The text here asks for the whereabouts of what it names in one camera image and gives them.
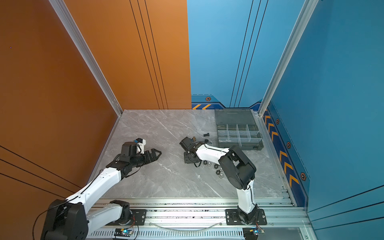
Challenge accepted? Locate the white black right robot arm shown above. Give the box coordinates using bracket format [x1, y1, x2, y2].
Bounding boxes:
[180, 137, 258, 225]

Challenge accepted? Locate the aluminium front rail frame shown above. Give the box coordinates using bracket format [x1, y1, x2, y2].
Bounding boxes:
[56, 196, 319, 240]

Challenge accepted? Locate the grey plastic organizer box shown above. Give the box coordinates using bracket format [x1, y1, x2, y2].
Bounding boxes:
[215, 109, 264, 151]

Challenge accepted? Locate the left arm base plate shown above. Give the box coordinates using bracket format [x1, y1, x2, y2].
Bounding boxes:
[107, 209, 147, 227]

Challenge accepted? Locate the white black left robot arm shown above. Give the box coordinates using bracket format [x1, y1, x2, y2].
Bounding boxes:
[41, 149, 162, 240]

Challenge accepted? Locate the aluminium corner post left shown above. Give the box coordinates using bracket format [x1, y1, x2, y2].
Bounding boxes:
[49, 0, 123, 118]

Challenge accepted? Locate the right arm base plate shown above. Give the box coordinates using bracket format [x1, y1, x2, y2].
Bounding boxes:
[225, 208, 268, 226]

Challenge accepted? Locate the aluminium corner post right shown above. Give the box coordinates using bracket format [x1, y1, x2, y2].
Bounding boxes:
[258, 0, 319, 117]

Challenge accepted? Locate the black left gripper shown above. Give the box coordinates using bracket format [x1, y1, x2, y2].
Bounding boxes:
[130, 148, 162, 169]

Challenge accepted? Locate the right green circuit board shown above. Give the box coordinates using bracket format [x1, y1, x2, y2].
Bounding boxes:
[243, 228, 265, 240]

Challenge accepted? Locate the left green circuit board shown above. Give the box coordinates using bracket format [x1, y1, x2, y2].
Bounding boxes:
[114, 229, 134, 239]

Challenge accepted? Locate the green circuit board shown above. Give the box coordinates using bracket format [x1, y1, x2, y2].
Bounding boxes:
[114, 229, 134, 239]
[243, 228, 265, 240]

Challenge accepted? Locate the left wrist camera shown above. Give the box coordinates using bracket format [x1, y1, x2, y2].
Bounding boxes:
[134, 138, 146, 154]

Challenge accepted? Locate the aluminium corner post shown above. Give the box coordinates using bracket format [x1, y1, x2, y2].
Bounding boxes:
[49, 0, 123, 118]
[258, 0, 319, 117]

